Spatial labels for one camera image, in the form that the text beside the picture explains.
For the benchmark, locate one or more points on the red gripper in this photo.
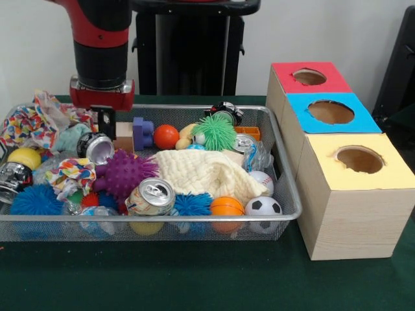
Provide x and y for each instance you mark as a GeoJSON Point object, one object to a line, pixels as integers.
{"type": "Point", "coordinates": [104, 98]}

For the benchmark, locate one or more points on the plain wooden cube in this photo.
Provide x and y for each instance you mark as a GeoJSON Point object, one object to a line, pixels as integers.
{"type": "Point", "coordinates": [124, 135]}

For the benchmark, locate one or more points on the light teal knitted cloth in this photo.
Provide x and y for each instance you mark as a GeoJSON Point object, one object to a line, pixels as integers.
{"type": "Point", "coordinates": [70, 137]}

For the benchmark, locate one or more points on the purple spiky ball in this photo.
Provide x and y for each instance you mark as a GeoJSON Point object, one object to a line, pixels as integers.
{"type": "Point", "coordinates": [124, 173]}

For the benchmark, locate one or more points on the colourful patterned cloth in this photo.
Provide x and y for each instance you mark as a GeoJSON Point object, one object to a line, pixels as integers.
{"type": "Point", "coordinates": [32, 123]}

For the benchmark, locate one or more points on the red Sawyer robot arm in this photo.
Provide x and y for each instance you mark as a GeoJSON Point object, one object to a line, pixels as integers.
{"type": "Point", "coordinates": [100, 39]}

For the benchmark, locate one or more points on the clear mesh bin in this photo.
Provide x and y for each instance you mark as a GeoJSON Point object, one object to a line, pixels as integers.
{"type": "Point", "coordinates": [292, 194]}

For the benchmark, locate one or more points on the wooden box with three holes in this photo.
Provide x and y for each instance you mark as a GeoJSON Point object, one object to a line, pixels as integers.
{"type": "Point", "coordinates": [350, 220]}

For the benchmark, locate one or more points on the black silver drink can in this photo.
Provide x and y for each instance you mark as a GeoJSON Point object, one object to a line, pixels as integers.
{"type": "Point", "coordinates": [96, 148]}

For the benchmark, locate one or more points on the purple toy block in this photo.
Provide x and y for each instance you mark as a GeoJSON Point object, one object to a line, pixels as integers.
{"type": "Point", "coordinates": [142, 133]}

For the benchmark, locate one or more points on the small red ball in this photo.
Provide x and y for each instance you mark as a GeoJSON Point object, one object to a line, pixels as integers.
{"type": "Point", "coordinates": [166, 137]}

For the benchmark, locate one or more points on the yellow ball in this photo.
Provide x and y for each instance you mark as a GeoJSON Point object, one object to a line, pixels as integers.
{"type": "Point", "coordinates": [24, 157]}

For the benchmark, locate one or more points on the crushed silver can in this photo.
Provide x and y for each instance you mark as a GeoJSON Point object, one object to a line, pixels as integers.
{"type": "Point", "coordinates": [150, 196]}

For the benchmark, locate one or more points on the blue spiky ball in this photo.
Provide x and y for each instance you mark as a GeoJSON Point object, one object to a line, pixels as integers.
{"type": "Point", "coordinates": [35, 201]}

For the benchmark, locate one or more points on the crushed black drink can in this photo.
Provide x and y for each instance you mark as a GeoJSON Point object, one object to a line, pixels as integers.
{"type": "Point", "coordinates": [14, 181]}

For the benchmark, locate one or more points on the green fuzzy toy with eyes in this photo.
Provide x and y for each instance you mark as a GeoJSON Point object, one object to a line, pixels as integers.
{"type": "Point", "coordinates": [214, 133]}

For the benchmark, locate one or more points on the cream knitted cloth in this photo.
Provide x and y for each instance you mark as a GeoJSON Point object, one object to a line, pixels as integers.
{"type": "Point", "coordinates": [207, 173]}

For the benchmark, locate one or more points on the small orange basketball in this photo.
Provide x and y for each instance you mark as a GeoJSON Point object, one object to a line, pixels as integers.
{"type": "Point", "coordinates": [227, 206]}

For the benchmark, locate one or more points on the small soccer ball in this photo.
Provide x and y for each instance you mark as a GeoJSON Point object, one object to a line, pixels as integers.
{"type": "Point", "coordinates": [263, 207]}

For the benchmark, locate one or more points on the black chair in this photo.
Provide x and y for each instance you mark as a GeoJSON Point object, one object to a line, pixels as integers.
{"type": "Point", "coordinates": [402, 71]}

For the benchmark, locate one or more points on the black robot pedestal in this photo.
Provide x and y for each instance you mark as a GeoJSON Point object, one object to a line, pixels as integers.
{"type": "Point", "coordinates": [194, 52]}

